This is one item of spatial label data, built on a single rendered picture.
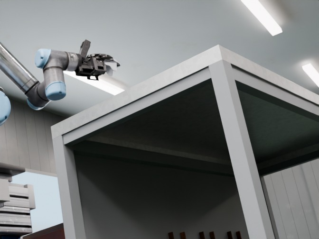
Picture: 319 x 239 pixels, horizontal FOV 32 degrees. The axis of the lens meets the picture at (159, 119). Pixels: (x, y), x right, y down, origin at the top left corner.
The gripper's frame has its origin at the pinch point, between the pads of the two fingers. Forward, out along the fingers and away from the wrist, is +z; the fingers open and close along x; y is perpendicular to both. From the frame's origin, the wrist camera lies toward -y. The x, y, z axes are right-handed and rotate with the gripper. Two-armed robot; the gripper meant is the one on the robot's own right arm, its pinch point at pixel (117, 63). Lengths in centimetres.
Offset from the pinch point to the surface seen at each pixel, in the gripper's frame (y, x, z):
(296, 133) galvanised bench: 45, 26, 60
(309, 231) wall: -39, -437, 643
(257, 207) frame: 92, 73, -30
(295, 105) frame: 58, 65, 10
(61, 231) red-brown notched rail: 62, -25, -26
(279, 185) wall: -131, -451, 630
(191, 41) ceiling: -229, -231, 298
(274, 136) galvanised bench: 44, 22, 51
